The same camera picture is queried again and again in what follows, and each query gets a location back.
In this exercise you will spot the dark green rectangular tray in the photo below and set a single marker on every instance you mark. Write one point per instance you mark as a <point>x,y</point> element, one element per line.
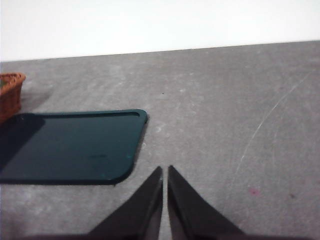
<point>75,150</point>

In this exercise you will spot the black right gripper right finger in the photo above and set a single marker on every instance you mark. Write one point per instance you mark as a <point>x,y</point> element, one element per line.
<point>190,215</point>

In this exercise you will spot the green fruit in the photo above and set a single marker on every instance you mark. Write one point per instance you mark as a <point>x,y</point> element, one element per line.
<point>3,83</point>

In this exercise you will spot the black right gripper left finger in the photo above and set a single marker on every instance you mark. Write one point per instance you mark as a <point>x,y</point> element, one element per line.
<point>140,215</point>

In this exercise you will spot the brown wicker basket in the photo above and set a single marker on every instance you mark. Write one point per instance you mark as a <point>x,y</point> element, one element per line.
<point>11,100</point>

